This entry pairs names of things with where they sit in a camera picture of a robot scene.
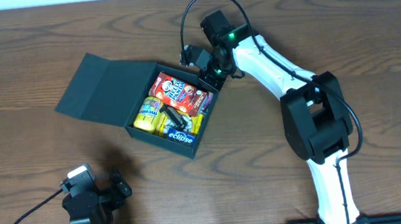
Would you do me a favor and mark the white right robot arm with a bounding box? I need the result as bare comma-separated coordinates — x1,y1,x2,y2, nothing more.
186,11,360,224

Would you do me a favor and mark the yellow Pretz snack bag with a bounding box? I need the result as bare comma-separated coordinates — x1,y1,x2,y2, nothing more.
198,92,215,115

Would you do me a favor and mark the yellow Hacks candy bag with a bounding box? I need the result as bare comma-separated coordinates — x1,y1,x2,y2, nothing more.
154,108,204,137

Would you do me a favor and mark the dark green box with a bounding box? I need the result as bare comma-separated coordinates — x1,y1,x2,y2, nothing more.
55,53,220,159

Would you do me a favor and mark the red Hello Panda box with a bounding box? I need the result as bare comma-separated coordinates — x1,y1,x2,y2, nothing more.
149,73,207,116

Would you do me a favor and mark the yellow Mentos bottle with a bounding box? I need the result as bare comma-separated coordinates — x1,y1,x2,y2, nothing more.
133,96,163,134

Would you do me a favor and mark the black small device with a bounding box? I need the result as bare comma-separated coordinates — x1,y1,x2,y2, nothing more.
160,105,187,131

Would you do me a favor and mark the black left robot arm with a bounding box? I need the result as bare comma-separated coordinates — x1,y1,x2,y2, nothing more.
60,170,132,224

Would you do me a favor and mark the blue Eclipse gum pack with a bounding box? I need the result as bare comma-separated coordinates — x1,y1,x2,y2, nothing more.
166,128,196,146

